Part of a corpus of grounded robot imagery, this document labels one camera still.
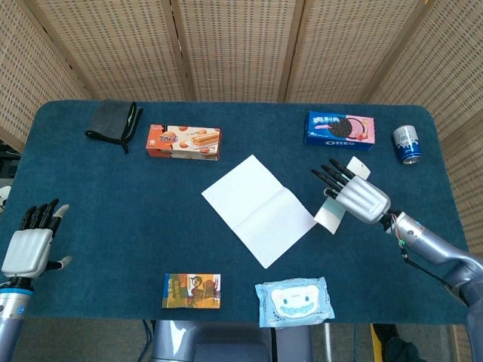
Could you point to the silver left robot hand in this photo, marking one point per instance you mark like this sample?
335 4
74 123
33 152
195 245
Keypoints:
28 249

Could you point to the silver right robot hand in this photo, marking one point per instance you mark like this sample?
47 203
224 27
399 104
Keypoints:
364 198

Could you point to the light blue bookmark pink tassel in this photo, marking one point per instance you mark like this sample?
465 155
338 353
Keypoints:
331 221

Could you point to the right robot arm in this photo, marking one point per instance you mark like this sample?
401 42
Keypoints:
434 245

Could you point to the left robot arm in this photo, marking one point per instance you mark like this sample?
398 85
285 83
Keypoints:
13 309

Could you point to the blue white drink can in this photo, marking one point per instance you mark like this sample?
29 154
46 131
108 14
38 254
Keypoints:
407 145

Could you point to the blue pink Oreo box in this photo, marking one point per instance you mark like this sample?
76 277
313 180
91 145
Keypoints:
336 130

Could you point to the teal table cloth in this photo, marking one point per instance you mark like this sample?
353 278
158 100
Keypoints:
113 226

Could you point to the open white lined notebook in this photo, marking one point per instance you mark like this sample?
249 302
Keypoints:
256 211

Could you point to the light blue wet wipes pack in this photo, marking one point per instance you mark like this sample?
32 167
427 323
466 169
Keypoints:
294 301

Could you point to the grey cloth black trim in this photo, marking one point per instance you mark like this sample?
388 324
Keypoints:
107 120

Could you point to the yellow green Oreo cocoa box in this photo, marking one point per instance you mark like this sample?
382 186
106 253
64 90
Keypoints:
190 291

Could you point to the orange wafer roll box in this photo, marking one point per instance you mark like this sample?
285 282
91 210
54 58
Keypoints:
185 143

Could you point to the woven folding screen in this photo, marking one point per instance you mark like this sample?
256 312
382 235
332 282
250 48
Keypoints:
241 45

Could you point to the grey robot torso base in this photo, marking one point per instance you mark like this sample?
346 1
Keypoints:
226 343

